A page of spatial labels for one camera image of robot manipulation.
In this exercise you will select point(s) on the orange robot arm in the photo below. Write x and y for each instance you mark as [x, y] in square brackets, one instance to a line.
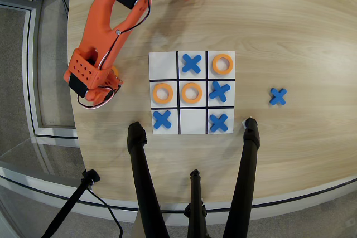
[117, 9]

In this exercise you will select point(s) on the grey metal floor frame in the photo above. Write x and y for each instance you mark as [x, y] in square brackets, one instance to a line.
[30, 68]

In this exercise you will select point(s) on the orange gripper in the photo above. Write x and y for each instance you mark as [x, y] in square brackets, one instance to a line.
[109, 83]

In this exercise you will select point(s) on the thin black tripod leg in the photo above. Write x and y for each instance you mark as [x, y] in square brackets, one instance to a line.
[196, 207]

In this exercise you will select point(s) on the white tic-tac-toe board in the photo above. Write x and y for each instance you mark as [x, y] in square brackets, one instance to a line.
[192, 122]

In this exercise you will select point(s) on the black pole with clamp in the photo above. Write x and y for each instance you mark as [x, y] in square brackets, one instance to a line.
[69, 204]

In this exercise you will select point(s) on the thick black tripod leg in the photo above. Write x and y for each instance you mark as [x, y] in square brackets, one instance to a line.
[245, 179]
[142, 179]

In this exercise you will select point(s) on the small white tag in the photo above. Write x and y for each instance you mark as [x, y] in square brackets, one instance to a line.
[243, 123]

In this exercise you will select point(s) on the blue foam cross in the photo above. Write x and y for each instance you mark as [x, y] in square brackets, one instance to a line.
[219, 91]
[278, 96]
[191, 63]
[219, 123]
[162, 119]

